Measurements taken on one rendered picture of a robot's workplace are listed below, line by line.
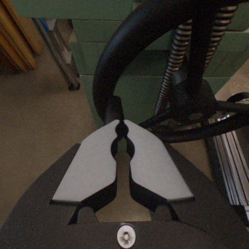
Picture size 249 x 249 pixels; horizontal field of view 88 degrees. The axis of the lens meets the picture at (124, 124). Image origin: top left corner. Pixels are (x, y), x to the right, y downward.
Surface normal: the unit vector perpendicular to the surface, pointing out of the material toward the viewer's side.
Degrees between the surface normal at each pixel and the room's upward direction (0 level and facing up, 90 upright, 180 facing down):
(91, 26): 90
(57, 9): 90
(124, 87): 90
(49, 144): 0
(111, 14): 90
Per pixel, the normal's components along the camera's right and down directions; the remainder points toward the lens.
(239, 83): 0.04, -0.49
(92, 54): 0.02, 0.87
